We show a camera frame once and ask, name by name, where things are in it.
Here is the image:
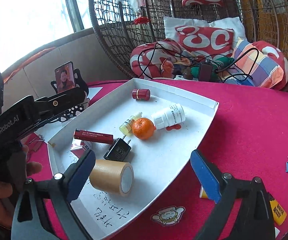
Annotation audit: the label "yellow black lighter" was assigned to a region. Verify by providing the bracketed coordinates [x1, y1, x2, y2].
[268, 192, 287, 226]

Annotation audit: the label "yellow glue tube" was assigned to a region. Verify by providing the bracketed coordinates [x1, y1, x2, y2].
[199, 186, 208, 199]

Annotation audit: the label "cartoon sticker badge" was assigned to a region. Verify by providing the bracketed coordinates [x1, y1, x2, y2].
[151, 206, 186, 226]

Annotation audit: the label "dark red slim box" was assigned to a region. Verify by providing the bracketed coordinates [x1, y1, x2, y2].
[73, 129, 114, 145]

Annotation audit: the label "brown tape roll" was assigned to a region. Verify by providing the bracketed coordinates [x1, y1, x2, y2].
[89, 159, 134, 197]

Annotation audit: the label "black USB charger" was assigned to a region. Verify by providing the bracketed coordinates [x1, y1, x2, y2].
[103, 136, 132, 161]

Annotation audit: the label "small yellow liquid bottle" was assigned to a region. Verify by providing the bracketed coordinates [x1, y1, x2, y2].
[119, 112, 142, 135]

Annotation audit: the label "white pill bottle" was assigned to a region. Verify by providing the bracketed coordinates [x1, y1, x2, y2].
[151, 103, 186, 129]

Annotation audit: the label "orange tangerine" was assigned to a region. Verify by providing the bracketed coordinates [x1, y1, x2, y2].
[132, 118, 155, 140]

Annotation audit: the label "red cylindrical cap container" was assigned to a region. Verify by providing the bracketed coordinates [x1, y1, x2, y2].
[132, 89, 150, 101]

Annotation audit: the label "left hand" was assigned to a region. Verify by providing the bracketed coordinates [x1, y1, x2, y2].
[0, 144, 44, 229]

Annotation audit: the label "eyeglasses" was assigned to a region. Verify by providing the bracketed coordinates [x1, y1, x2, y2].
[25, 133, 44, 152]

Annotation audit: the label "smartphone showing video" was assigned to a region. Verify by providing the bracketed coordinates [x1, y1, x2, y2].
[55, 61, 76, 93]

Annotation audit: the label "black cat phone stand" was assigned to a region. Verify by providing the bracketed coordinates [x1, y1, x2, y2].
[51, 69, 89, 123]

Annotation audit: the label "white cardboard tray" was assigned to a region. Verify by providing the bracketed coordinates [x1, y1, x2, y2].
[47, 79, 219, 239]

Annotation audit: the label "plaid colourful pillow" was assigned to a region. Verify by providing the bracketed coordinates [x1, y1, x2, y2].
[219, 38, 288, 90]

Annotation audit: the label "red white seat cushion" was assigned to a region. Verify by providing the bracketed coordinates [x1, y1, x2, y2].
[130, 38, 183, 79]

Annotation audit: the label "red white square pillow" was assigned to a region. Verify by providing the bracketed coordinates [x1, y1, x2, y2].
[175, 25, 234, 58]

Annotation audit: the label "wicker hanging egg chair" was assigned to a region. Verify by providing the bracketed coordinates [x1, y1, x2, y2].
[89, 0, 288, 90]

